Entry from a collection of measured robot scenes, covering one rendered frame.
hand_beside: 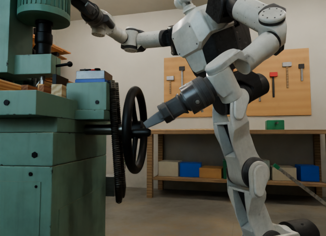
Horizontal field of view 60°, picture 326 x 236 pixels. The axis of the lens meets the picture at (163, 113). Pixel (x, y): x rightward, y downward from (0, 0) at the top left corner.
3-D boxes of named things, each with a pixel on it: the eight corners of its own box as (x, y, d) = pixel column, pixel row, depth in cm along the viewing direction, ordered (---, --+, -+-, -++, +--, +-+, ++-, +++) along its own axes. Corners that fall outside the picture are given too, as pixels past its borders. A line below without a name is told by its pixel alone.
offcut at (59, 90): (61, 97, 82) (61, 84, 82) (50, 97, 82) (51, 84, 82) (66, 99, 86) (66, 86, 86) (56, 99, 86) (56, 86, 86)
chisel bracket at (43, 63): (50, 77, 96) (51, 53, 96) (12, 78, 97) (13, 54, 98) (61, 81, 103) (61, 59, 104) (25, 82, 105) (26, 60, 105)
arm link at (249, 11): (297, 42, 93) (252, 19, 109) (301, 6, 84) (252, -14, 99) (269, 59, 92) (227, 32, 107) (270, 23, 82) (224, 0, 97)
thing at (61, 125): (57, 132, 77) (57, 117, 77) (-14, 132, 79) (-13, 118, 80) (105, 132, 116) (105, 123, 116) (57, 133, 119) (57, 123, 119)
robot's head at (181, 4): (191, 11, 134) (184, -7, 133) (199, 3, 124) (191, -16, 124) (179, 16, 133) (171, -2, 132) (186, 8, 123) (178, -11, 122)
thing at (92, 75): (104, 82, 90) (105, 65, 91) (72, 83, 92) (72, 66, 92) (116, 89, 103) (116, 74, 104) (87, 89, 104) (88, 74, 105)
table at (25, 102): (73, 114, 65) (73, 88, 66) (-46, 115, 69) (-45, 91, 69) (133, 124, 125) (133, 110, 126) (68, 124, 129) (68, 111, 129)
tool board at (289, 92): (312, 114, 368) (309, 47, 375) (163, 117, 418) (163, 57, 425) (311, 115, 373) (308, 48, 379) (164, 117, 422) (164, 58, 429)
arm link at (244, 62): (227, 96, 78) (259, 69, 82) (213, 68, 75) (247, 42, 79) (213, 94, 84) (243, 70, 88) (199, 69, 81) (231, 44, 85)
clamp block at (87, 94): (105, 109, 88) (106, 81, 89) (64, 110, 90) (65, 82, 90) (119, 113, 103) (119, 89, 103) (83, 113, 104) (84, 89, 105)
